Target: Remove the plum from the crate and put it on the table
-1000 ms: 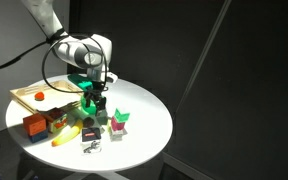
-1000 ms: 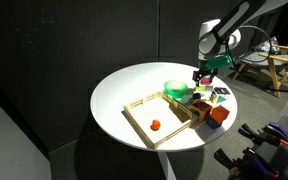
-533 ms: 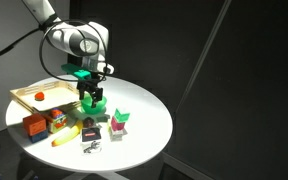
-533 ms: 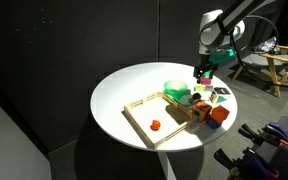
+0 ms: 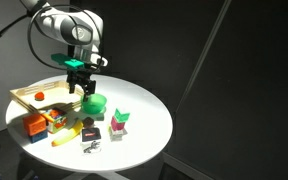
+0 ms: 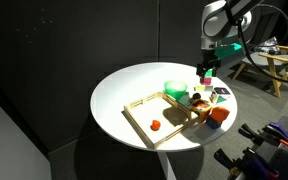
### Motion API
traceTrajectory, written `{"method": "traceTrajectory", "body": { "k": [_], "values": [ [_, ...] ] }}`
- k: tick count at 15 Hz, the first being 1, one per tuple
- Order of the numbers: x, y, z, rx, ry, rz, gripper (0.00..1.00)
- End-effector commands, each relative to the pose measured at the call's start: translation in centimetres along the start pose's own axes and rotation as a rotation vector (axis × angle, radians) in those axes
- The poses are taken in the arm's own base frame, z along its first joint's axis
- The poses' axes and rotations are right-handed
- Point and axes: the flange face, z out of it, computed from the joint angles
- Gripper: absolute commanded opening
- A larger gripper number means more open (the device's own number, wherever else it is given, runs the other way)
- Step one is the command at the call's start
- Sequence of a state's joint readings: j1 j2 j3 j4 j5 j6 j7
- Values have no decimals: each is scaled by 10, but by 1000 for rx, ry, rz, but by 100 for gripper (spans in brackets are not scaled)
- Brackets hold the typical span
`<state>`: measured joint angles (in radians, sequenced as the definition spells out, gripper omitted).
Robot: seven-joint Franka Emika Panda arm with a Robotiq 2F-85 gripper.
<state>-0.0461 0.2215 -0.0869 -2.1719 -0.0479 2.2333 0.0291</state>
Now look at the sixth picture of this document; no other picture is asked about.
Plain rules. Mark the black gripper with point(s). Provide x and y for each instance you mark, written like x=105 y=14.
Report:
x=210 y=63

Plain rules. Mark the wooden slatted crate tray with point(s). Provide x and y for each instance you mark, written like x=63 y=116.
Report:
x=140 y=116

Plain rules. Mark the green cube block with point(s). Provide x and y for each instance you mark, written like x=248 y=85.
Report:
x=209 y=73

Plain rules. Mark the pink cube block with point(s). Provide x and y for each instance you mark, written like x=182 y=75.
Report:
x=205 y=81

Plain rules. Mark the black-topped picture block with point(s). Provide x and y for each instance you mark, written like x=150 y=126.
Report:
x=221 y=91

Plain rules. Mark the green plastic bowl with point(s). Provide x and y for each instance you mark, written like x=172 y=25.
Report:
x=175 y=89

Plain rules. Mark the multicoloured open cube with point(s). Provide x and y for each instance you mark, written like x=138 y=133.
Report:
x=201 y=108

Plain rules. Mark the orange open cube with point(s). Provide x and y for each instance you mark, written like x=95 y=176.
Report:
x=220 y=114

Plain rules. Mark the blue open cube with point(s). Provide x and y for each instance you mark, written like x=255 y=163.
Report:
x=212 y=123

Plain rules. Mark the crinkled clear plastic bag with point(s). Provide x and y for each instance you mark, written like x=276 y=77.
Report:
x=267 y=45

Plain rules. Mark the wooden armchair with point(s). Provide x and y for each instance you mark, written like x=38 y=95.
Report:
x=273 y=65

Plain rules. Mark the small orange-red toy fruit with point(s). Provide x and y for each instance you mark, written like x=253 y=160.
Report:
x=155 y=125

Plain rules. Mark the purple and orange clamp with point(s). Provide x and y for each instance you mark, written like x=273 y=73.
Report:
x=254 y=162
x=279 y=131

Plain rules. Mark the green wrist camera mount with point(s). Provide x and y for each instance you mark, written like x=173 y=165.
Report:
x=227 y=50

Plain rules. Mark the white table pedestal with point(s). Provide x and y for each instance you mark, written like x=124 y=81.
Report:
x=166 y=165

